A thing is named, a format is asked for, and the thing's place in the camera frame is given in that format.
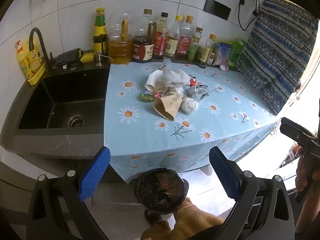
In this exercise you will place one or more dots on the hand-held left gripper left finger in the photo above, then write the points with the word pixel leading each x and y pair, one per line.
pixel 93 173

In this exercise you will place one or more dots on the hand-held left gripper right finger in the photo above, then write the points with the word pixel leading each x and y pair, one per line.
pixel 225 173

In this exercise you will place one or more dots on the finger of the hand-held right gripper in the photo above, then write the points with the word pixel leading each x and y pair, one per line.
pixel 288 127

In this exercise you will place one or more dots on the black-lined waste bin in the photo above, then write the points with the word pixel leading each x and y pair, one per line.
pixel 160 192

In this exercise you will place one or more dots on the brown paper cup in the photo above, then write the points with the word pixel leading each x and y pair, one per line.
pixel 167 106

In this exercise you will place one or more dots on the red snack wrapper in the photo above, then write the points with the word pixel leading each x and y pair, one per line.
pixel 193 81

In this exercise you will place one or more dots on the white tissue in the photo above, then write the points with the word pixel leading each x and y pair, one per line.
pixel 176 76

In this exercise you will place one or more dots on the person's right hand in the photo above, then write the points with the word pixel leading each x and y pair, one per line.
pixel 303 173

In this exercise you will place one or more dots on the white table leg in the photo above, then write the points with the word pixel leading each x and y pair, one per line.
pixel 207 171

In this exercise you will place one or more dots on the blue patterned cloth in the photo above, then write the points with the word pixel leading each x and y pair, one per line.
pixel 275 62

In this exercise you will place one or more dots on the blue daisy tablecloth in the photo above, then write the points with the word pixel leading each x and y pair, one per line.
pixel 150 132

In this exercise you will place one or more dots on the white crumpled plastic bag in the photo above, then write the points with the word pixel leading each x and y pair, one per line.
pixel 189 105

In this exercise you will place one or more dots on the black kitchen sink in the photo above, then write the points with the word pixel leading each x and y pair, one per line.
pixel 62 100

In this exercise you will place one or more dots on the green carton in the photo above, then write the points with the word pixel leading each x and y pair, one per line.
pixel 236 51

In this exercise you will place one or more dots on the green candy wrapper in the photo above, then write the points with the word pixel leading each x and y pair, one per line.
pixel 146 96

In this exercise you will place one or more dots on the crumpled clear plastic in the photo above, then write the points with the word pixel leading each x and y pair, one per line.
pixel 178 91

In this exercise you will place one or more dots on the blue white packet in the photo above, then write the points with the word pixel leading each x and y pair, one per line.
pixel 223 55

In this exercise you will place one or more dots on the small red wrapper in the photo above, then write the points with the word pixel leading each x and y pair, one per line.
pixel 157 94

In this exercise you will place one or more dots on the dark oil bottle yellow cap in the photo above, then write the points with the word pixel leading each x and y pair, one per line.
pixel 207 52

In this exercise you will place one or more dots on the crushed white paper cup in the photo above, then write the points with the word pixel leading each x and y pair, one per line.
pixel 155 78

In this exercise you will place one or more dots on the yellow sponge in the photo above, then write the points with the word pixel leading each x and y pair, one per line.
pixel 87 57

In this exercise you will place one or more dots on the small green label bottle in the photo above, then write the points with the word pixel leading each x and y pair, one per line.
pixel 194 47

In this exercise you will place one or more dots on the clear plastic wrap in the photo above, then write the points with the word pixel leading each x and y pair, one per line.
pixel 166 64

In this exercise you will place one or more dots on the yellow detergent bottle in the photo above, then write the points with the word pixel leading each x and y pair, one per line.
pixel 30 62

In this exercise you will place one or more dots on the large clear oil jug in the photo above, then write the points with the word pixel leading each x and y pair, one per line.
pixel 120 46

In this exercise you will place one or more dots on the dark sauce jug red label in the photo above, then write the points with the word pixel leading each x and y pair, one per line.
pixel 143 47

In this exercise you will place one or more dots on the clear bottle red label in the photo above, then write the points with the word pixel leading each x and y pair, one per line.
pixel 184 40

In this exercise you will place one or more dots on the black curved faucet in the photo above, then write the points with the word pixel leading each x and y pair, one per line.
pixel 41 42

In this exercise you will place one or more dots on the cream label bottle yellow cap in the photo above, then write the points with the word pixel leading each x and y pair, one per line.
pixel 172 41

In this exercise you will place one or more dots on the dark bottle green yellow label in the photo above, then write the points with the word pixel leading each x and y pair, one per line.
pixel 100 30

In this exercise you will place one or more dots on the red label bottle black cap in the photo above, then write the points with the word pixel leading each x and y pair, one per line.
pixel 160 38

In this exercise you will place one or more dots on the black wall socket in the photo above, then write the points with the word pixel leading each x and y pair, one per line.
pixel 217 8

